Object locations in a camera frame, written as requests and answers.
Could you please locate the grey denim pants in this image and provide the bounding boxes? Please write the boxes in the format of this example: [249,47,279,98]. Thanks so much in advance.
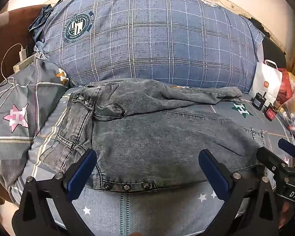
[40,78,267,192]

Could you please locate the clear plastic bag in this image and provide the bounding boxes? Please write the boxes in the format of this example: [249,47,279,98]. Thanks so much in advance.
[275,74,295,138]

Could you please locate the white charger adapter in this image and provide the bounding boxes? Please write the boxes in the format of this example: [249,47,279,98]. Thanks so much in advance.
[19,46,28,62]

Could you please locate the brown headboard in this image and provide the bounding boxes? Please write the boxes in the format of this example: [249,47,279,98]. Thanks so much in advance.
[0,4,47,91]

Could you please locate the grey star-print bed sheet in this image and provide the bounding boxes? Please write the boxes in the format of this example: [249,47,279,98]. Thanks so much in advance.
[11,84,295,236]

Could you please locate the small black red-label device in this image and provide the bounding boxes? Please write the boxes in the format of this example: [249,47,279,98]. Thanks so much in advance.
[263,103,279,121]

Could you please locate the small black blue-label device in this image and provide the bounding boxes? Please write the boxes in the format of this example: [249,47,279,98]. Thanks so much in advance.
[251,91,267,110]

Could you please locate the white paper bag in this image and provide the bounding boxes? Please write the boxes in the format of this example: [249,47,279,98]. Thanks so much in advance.
[251,59,284,104]

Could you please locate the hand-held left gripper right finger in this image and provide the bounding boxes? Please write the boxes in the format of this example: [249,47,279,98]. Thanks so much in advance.
[199,149,279,236]

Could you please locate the blue denim garment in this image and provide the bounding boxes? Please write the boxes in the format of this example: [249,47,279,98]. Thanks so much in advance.
[28,4,57,42]

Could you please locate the white cable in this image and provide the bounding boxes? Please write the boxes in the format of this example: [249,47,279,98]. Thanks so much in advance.
[0,43,25,113]

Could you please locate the white power strip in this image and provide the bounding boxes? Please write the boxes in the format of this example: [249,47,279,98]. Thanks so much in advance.
[13,55,36,73]

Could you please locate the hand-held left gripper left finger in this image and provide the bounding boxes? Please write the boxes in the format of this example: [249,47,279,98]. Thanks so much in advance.
[12,149,97,236]

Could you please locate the red plastic bag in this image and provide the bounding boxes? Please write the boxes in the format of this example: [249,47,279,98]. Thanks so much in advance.
[275,69,294,105]

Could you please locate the blue plaid pillow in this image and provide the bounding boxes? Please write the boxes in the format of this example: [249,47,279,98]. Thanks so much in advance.
[33,0,264,94]

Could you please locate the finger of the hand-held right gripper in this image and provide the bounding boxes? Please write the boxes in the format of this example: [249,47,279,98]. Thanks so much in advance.
[279,138,295,168]
[257,147,289,177]

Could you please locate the person's right hand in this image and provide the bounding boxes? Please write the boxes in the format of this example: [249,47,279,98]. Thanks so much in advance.
[279,200,292,230]

